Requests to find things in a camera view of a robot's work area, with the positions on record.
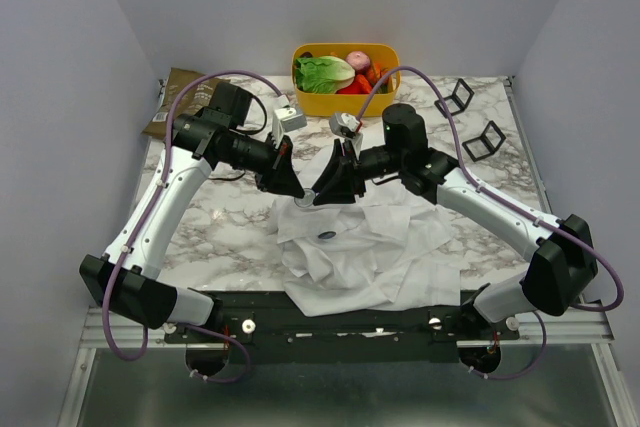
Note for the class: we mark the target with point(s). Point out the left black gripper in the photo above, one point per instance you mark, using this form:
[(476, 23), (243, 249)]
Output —
[(285, 181)]

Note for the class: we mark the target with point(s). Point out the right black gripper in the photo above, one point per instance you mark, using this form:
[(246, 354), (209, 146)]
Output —
[(351, 170)]

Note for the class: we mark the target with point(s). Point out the clear round brooch backing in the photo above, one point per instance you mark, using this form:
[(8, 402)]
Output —
[(307, 200)]

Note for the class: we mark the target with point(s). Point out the white shirt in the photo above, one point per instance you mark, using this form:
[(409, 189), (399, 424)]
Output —
[(379, 253)]

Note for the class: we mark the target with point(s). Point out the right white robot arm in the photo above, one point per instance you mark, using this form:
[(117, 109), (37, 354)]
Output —
[(560, 265)]

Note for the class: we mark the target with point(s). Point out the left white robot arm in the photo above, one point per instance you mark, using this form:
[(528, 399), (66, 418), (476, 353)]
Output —
[(124, 279)]

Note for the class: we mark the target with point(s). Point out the yellow plastic bin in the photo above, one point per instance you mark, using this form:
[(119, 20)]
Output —
[(383, 58)]

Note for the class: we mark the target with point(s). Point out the red pepper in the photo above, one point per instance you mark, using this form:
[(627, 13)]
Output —
[(359, 86)]

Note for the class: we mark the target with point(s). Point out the brown snack bag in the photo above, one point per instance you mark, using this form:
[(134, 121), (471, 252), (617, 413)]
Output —
[(196, 98)]

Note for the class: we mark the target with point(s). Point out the green lettuce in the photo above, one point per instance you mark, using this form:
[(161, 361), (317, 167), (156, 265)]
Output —
[(322, 75)]

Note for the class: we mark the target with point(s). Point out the orange carrot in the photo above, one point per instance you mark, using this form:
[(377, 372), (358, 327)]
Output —
[(373, 75)]

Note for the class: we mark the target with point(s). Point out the red onion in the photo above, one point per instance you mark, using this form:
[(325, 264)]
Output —
[(358, 60)]

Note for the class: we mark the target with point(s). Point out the far black folding stand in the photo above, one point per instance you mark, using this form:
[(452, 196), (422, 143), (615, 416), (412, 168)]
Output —
[(459, 99)]

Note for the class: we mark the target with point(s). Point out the black folding stand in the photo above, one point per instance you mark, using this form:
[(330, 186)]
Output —
[(486, 144), (459, 99)]

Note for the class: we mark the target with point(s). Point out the near black folding stand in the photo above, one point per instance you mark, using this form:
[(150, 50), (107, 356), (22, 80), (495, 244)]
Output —
[(486, 144)]

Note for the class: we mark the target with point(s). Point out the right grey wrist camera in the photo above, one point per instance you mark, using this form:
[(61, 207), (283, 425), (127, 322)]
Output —
[(348, 127)]

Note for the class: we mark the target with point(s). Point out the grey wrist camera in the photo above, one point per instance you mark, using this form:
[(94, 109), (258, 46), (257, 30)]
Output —
[(348, 127), (286, 119)]

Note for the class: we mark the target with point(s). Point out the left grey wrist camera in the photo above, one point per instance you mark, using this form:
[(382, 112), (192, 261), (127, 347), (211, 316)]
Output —
[(286, 119)]

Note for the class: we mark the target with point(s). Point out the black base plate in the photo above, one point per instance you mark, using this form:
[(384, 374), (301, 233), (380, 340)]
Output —
[(274, 330)]

